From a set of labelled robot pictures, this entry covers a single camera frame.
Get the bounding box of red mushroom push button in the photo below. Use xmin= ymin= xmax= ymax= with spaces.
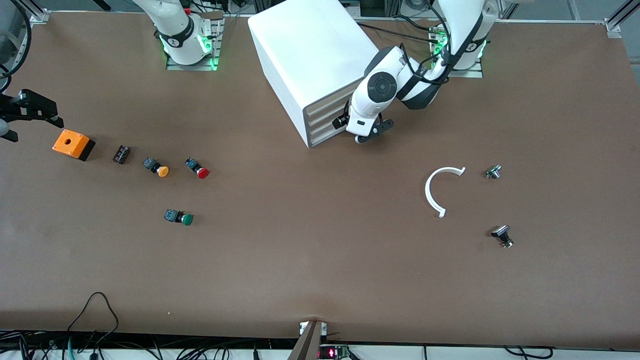
xmin=185 ymin=157 xmax=210 ymax=180

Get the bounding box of green mushroom push button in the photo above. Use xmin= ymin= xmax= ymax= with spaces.
xmin=164 ymin=209 xmax=194 ymax=227

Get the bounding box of black cable on table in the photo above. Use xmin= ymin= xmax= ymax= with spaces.
xmin=356 ymin=21 xmax=443 ymax=45

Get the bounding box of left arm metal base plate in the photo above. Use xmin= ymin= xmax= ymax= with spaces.
xmin=430 ymin=25 xmax=484 ymax=79

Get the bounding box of black cable bundle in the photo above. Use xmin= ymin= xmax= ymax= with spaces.
xmin=0 ymin=330 xmax=301 ymax=360

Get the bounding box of aluminium frame profile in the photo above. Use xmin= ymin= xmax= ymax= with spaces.
xmin=604 ymin=0 xmax=640 ymax=39
xmin=20 ymin=0 xmax=51 ymax=24

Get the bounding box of black cable under table edge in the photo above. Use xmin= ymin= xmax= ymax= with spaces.
xmin=502 ymin=346 xmax=556 ymax=360

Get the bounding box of white curved plastic arc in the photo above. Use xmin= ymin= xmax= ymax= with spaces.
xmin=425 ymin=166 xmax=467 ymax=219

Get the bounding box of black silver selector switch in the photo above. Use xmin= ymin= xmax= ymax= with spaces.
xmin=490 ymin=225 xmax=514 ymax=249

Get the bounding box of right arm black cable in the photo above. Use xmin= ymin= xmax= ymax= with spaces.
xmin=0 ymin=0 xmax=32 ymax=92

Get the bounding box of device with red light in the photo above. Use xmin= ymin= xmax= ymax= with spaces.
xmin=318 ymin=344 xmax=351 ymax=360

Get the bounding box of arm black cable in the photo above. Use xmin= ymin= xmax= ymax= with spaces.
xmin=0 ymin=0 xmax=32 ymax=92
xmin=399 ymin=5 xmax=453 ymax=84

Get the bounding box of black looped cable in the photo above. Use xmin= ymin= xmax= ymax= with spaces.
xmin=67 ymin=292 xmax=120 ymax=346

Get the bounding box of brown camera stand bracket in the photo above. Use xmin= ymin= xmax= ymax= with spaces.
xmin=287 ymin=320 xmax=328 ymax=360

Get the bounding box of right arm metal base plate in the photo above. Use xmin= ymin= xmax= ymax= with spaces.
xmin=166 ymin=17 xmax=223 ymax=72

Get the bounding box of orange box with black base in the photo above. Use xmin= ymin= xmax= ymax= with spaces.
xmin=52 ymin=129 xmax=96 ymax=162

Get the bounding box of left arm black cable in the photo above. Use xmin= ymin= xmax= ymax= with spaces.
xmin=399 ymin=5 xmax=453 ymax=84

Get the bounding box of yellow mushroom push button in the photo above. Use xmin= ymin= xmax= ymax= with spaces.
xmin=143 ymin=157 xmax=170 ymax=178

